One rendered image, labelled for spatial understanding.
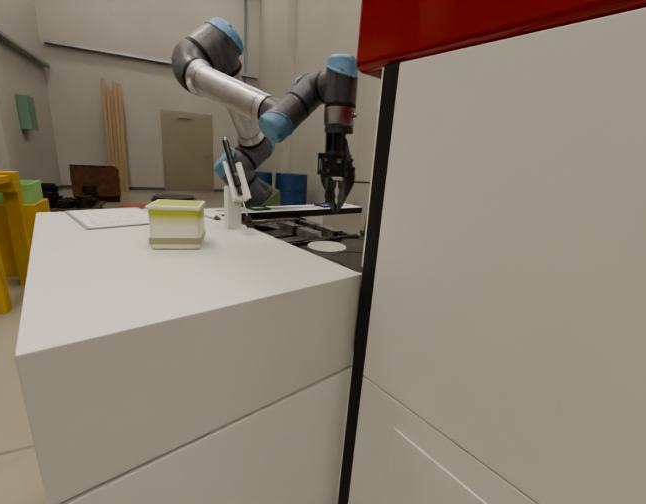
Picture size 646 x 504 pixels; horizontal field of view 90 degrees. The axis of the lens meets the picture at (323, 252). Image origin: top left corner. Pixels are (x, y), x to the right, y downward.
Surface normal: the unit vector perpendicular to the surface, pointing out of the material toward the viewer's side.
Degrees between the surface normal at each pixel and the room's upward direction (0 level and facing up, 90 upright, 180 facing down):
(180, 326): 90
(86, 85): 90
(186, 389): 90
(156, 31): 90
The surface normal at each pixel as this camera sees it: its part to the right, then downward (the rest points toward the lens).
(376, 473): -0.77, 0.12
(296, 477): 0.63, 0.25
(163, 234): 0.22, 0.28
